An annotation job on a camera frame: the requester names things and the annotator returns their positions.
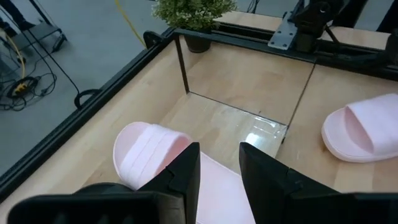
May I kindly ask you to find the floor cable tangle yellow plug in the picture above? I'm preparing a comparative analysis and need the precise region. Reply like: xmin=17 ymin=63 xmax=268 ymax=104
xmin=0 ymin=29 xmax=58 ymax=112

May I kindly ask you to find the yellow hanging cable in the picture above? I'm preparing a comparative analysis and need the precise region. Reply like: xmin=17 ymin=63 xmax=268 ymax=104
xmin=114 ymin=0 xmax=147 ymax=50

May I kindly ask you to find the pink slide sandal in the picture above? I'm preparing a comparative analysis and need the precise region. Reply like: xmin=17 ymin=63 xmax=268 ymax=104
xmin=112 ymin=121 xmax=256 ymax=224
xmin=321 ymin=93 xmax=398 ymax=164

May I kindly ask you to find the wooden shelf black metal frame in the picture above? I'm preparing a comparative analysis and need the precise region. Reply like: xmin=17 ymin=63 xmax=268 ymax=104
xmin=157 ymin=32 xmax=317 ymax=187

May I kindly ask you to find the yellow thin cable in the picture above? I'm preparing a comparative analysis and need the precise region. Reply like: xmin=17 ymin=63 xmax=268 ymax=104
xmin=0 ymin=29 xmax=26 ymax=79

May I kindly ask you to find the black rolling stand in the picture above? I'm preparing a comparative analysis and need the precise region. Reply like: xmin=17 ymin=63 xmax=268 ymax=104
xmin=0 ymin=0 xmax=68 ymax=54

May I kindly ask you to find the green potted plant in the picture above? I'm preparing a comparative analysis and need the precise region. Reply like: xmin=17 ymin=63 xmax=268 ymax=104
xmin=151 ymin=0 xmax=238 ymax=54

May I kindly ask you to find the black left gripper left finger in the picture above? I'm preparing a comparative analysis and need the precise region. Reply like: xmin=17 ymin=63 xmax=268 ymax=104
xmin=136 ymin=142 xmax=201 ymax=224

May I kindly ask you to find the black clamp handle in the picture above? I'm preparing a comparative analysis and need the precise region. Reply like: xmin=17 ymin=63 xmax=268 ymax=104
xmin=143 ymin=30 xmax=166 ymax=49

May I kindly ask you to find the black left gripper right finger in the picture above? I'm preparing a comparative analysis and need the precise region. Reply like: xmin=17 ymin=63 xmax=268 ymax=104
xmin=239 ymin=142 xmax=354 ymax=224

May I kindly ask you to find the black cable loop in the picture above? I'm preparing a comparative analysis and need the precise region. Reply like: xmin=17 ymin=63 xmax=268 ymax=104
xmin=23 ymin=18 xmax=103 ymax=111

